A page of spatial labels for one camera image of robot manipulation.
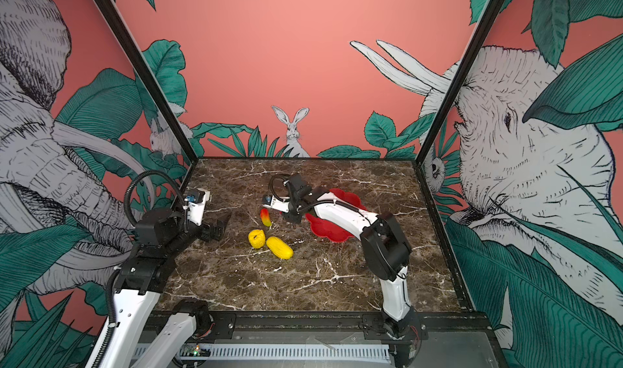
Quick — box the red yellow green mango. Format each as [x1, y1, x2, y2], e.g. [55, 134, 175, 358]
[261, 208, 273, 228]

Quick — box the yellow fake apple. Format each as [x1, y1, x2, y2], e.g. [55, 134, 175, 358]
[248, 230, 266, 249]

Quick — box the yellow fake lemon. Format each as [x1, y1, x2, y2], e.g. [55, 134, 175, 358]
[266, 237, 294, 259]

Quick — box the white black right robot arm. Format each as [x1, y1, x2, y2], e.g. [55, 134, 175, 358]
[264, 173, 415, 339]

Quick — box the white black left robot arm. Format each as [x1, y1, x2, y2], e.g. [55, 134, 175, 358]
[86, 208, 235, 367]

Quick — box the red flower-shaped fruit bowl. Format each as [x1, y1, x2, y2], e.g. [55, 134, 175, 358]
[305, 188, 369, 243]

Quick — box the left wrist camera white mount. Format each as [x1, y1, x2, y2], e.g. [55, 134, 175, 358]
[183, 188, 212, 226]

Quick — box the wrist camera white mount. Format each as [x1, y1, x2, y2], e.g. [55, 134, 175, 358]
[262, 195, 290, 213]
[183, 188, 212, 226]

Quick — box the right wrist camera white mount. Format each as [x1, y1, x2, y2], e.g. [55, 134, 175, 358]
[262, 195, 290, 213]

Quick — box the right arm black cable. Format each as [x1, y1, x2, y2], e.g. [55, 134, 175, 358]
[268, 173, 293, 201]

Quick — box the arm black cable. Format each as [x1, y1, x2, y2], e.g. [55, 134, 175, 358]
[123, 169, 188, 233]
[268, 173, 293, 201]

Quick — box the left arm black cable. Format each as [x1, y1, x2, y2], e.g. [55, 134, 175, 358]
[123, 169, 188, 233]

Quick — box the white ventilated cable duct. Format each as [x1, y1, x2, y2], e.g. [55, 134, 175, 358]
[174, 344, 392, 363]

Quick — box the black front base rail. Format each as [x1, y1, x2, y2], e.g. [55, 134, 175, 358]
[140, 310, 497, 345]

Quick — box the black left corner post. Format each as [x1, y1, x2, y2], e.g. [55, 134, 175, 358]
[93, 0, 199, 164]

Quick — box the black corner post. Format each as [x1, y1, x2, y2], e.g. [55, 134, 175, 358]
[93, 0, 199, 164]
[415, 0, 506, 166]

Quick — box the black right corner post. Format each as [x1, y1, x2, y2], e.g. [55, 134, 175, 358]
[415, 0, 506, 166]

